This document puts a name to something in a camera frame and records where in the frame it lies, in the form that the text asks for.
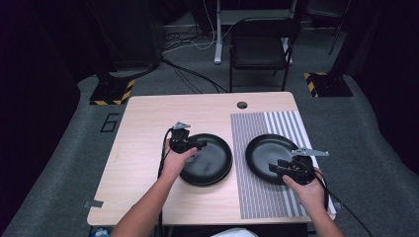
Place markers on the dark box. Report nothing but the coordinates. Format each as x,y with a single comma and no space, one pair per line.
128,33

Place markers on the person's right hand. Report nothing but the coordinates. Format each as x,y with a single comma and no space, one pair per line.
311,196

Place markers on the black tape floor marking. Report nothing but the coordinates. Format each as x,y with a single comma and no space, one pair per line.
110,122

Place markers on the blue white object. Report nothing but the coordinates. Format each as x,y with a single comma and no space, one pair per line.
99,232

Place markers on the person's left hand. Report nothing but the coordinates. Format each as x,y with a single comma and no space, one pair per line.
174,163

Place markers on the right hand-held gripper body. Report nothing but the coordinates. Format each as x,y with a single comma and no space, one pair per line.
301,169

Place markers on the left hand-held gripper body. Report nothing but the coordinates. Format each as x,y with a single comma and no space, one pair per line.
180,140

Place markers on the grey tape piece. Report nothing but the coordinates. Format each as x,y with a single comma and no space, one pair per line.
93,204

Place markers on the grey striped placemat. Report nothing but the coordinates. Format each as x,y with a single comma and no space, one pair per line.
253,197

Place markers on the white cloth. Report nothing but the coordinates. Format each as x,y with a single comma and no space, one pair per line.
234,233

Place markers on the black stand base hazard tape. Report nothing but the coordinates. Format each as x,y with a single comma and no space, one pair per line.
110,94
329,85

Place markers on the white desk frame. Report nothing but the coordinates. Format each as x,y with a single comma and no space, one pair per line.
218,33

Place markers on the black folding chair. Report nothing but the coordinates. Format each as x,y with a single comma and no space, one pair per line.
260,49

